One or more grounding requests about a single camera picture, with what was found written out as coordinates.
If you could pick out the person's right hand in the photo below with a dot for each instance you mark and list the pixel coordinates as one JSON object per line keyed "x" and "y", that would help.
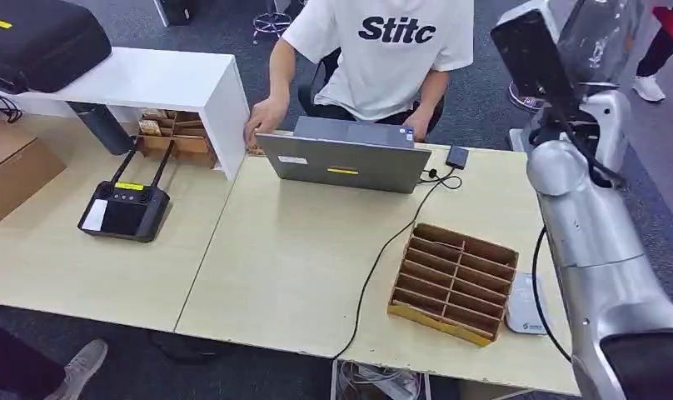
{"x": 265, "y": 119}

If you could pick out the person's left hand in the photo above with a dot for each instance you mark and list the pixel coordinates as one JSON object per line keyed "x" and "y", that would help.
{"x": 418, "y": 122}

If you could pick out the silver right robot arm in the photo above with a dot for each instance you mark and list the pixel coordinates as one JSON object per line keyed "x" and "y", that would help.
{"x": 601, "y": 243}

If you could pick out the black power adapter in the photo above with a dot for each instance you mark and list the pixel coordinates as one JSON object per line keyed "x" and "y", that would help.
{"x": 457, "y": 157}

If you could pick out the person in white shirt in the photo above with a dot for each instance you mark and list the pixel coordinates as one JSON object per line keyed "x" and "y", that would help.
{"x": 391, "y": 72}

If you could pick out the wooden card box with cards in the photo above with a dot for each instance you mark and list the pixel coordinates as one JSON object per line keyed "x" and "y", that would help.
{"x": 188, "y": 144}

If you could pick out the grey laptop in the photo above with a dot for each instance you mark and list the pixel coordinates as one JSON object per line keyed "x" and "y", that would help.
{"x": 342, "y": 164}

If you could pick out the chrome chair star base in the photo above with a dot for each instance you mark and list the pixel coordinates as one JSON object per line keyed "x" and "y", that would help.
{"x": 273, "y": 23}

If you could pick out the card stack in wooden box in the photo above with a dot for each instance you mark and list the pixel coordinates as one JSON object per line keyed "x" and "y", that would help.
{"x": 149, "y": 127}

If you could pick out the white desk shelf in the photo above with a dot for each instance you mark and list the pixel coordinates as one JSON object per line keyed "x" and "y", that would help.
{"x": 149, "y": 74}

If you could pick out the black cylindrical bottle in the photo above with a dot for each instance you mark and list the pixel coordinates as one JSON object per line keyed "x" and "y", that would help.
{"x": 102, "y": 127}

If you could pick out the black remote controller with antennas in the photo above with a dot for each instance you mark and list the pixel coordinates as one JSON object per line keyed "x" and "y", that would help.
{"x": 124, "y": 213}

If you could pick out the empty wooden slotted box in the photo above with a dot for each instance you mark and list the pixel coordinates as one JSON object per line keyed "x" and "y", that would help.
{"x": 440, "y": 326}

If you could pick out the grey card reader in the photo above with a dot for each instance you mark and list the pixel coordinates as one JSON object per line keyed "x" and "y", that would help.
{"x": 521, "y": 314}

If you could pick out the black carrying case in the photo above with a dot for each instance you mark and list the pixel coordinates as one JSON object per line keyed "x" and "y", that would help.
{"x": 38, "y": 47}

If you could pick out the person with white shoes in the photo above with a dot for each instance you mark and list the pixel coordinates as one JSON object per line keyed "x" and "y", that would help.
{"x": 659, "y": 52}

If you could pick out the brown cardboard box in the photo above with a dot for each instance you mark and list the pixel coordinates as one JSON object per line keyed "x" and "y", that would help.
{"x": 16, "y": 174}

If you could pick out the person with grey shoe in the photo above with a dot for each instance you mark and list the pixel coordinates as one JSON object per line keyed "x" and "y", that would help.
{"x": 82, "y": 364}

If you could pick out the chrome stanchion post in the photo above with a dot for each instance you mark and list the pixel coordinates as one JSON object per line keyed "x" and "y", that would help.
{"x": 527, "y": 102}

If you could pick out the black cabinet with white frame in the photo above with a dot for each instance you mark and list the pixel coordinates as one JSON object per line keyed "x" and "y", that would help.
{"x": 175, "y": 11}

